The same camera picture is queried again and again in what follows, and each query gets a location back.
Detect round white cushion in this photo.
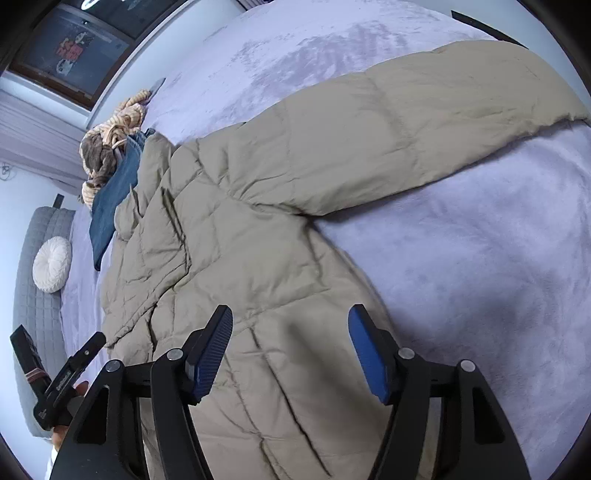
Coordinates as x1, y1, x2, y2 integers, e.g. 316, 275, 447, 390
33, 236, 73, 293

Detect beige puffer jacket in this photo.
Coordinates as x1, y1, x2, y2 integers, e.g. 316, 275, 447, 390
98, 39, 588, 480

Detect lavender fleece blanket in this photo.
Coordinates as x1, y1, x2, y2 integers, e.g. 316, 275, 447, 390
59, 0, 591, 480

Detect dark framed window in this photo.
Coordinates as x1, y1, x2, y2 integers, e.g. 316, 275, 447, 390
7, 0, 162, 110

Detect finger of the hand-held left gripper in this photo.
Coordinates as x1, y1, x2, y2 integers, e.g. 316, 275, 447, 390
69, 332, 107, 366

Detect white pleated curtain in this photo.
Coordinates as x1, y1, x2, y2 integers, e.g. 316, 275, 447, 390
0, 90, 90, 190

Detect brown furry garment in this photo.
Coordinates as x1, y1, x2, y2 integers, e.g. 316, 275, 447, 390
78, 130, 122, 183

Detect grey quilted headboard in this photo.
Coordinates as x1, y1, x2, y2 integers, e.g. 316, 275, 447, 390
13, 207, 77, 437

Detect blue jeans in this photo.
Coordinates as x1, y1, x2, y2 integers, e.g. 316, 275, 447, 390
89, 129, 157, 272

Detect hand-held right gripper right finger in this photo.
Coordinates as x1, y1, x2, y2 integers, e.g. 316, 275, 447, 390
347, 303, 527, 480

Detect black bed frame edge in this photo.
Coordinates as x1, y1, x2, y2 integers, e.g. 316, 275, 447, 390
455, 9, 527, 49

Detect orange striped cloth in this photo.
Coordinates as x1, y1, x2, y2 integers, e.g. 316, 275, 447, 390
78, 90, 153, 206

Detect person's left hand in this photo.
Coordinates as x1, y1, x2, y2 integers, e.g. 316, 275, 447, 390
52, 381, 89, 450

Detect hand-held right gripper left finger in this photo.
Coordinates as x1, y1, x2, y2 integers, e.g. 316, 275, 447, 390
50, 305, 234, 480

